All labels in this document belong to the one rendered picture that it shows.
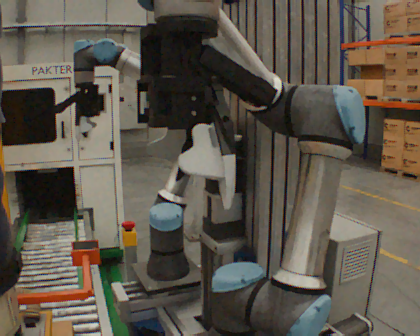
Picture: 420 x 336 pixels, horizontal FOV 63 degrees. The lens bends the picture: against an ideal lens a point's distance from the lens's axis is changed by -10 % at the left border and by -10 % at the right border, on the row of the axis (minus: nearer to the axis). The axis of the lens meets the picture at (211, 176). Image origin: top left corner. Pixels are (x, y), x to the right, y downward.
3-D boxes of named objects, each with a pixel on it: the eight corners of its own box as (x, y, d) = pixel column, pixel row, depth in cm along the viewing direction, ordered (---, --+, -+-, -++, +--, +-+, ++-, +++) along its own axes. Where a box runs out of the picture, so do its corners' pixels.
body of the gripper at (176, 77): (136, 129, 45) (136, 29, 43) (202, 125, 49) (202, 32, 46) (155, 134, 38) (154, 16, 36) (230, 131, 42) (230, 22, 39)
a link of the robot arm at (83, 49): (94, 38, 120) (70, 40, 119) (94, 70, 122) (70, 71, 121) (98, 41, 128) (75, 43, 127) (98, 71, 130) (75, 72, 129)
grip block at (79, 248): (72, 255, 113) (70, 241, 112) (99, 253, 115) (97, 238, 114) (72, 267, 105) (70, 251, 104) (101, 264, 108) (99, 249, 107)
